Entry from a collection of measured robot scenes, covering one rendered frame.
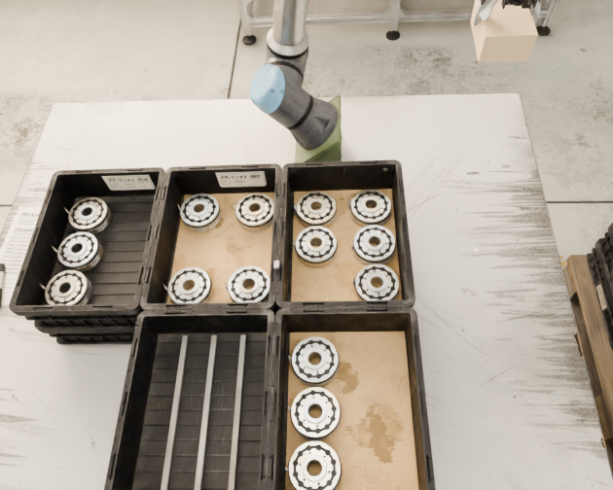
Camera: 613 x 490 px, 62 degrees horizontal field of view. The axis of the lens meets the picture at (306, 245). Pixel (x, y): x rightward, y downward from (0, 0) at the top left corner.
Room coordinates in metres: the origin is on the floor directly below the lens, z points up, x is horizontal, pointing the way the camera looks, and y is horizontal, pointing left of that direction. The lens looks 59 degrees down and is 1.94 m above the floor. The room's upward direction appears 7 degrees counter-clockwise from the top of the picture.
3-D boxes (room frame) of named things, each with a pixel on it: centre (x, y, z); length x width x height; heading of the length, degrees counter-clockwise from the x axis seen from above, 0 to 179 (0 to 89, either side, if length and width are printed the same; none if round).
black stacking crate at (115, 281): (0.71, 0.51, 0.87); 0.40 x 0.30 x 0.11; 173
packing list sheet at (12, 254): (0.83, 0.79, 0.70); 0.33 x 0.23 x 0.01; 172
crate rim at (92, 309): (0.71, 0.51, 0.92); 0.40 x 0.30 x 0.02; 173
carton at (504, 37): (1.06, -0.55, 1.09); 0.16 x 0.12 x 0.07; 172
